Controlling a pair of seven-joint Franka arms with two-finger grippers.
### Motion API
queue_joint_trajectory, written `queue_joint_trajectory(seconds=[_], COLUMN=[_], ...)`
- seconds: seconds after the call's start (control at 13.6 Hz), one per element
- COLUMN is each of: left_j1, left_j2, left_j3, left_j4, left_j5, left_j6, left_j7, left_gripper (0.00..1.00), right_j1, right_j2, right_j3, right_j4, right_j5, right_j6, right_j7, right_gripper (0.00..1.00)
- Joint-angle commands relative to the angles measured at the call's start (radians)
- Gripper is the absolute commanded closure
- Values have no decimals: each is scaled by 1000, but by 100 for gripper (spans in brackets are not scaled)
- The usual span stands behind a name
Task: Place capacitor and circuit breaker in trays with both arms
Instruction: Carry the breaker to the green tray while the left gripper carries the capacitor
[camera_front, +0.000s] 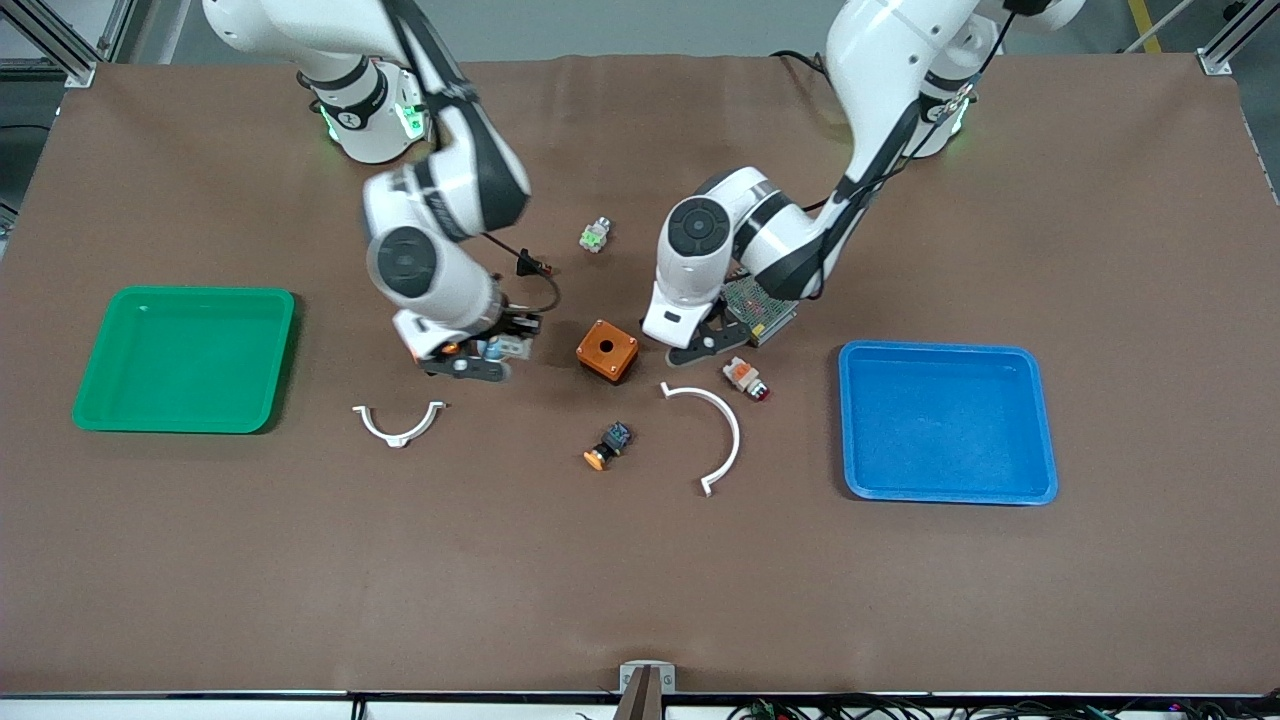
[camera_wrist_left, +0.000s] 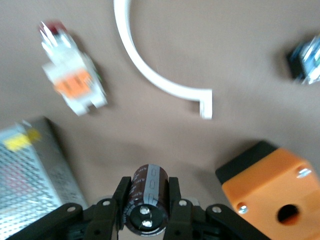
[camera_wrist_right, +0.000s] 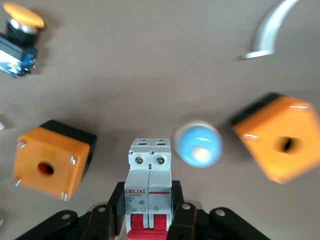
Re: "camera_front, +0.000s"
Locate small white curved bracket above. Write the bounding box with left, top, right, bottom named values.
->
left=352, top=401, right=447, bottom=449

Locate green plastic tray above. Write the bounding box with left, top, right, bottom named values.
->
left=72, top=286, right=297, bottom=435

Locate metal mesh power supply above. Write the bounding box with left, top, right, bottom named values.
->
left=722, top=272, right=800, bottom=347

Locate orange white red indicator lamp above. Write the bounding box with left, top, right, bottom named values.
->
left=722, top=357, right=771, bottom=403

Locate blue plastic tray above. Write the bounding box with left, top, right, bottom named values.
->
left=838, top=340, right=1059, bottom=506

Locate black base cable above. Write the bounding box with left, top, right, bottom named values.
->
left=770, top=48, right=831, bottom=83

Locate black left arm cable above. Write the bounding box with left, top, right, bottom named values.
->
left=800, top=80, right=976, bottom=213

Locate aluminium frame post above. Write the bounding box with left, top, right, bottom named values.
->
left=0, top=0, right=136, bottom=89
left=1198, top=0, right=1280, bottom=77

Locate large white curved bracket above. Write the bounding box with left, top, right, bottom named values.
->
left=659, top=382, right=742, bottom=497

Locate orange push button blue base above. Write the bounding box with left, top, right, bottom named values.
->
left=583, top=422, right=633, bottom=472

